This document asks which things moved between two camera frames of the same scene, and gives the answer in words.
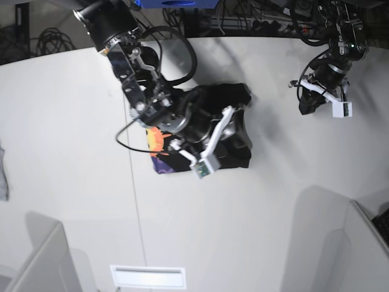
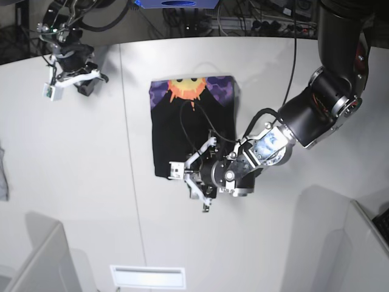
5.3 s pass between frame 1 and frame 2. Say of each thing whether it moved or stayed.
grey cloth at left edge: stayed
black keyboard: stayed
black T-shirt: moved
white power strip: stayed
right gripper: moved
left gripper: moved
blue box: stayed
